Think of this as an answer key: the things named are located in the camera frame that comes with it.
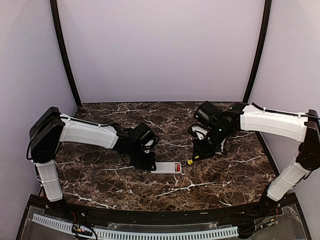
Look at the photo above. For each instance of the black frame post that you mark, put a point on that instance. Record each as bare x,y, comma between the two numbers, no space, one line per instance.
259,50
63,52

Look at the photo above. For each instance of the white slotted cable duct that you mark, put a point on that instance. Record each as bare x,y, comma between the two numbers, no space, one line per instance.
119,231

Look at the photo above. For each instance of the black right frame post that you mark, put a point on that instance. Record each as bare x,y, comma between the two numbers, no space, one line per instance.
259,50

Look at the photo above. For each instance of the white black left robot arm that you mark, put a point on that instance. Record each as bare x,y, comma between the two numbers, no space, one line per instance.
54,127

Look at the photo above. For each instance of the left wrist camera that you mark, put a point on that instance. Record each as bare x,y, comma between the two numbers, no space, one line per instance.
151,144

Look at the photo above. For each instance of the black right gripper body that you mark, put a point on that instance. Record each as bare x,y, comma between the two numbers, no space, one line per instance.
210,146

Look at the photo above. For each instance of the black left frame post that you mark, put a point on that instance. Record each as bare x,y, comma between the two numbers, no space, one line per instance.
63,52

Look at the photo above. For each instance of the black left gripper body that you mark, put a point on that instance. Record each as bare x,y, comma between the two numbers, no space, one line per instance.
139,160

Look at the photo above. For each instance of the yellow handled screwdriver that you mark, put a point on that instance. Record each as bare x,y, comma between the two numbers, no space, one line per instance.
193,160

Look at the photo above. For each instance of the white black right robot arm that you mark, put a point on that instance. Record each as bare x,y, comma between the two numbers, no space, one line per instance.
217,125

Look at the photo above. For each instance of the black front rail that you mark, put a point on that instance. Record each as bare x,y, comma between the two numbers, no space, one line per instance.
244,214

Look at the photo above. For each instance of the white remote control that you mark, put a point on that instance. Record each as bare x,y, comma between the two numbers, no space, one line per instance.
166,168

